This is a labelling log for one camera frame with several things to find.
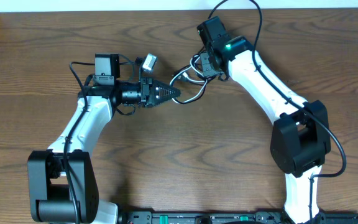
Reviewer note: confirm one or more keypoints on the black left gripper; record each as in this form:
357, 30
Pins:
148, 92

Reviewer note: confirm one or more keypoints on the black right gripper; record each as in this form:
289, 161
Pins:
207, 70

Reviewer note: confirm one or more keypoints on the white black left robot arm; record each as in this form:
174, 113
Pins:
62, 185

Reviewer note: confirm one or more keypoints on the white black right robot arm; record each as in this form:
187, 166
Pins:
300, 140

